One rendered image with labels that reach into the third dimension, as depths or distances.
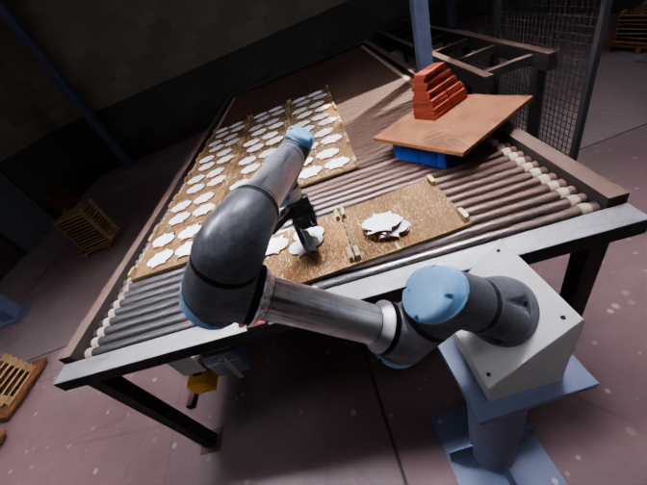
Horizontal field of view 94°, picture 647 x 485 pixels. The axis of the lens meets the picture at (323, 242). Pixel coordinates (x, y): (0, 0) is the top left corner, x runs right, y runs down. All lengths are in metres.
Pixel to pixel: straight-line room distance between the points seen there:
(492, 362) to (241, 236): 0.59
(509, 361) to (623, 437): 1.13
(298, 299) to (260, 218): 0.17
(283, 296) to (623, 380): 1.68
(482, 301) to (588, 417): 1.27
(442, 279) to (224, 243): 0.38
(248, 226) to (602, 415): 1.70
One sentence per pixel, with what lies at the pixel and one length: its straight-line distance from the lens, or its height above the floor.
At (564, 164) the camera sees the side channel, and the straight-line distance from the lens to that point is 1.39.
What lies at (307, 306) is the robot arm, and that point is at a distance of 0.57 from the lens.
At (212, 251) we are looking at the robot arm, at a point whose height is 1.45.
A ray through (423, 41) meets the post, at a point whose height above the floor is 1.14.
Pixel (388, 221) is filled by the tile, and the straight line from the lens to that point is 1.12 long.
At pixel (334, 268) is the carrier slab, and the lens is 1.09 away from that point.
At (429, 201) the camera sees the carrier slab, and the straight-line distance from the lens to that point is 1.26.
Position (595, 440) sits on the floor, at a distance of 1.83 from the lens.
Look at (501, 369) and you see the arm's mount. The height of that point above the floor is 0.98.
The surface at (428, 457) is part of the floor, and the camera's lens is 1.73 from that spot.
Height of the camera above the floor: 1.68
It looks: 38 degrees down
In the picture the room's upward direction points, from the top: 24 degrees counter-clockwise
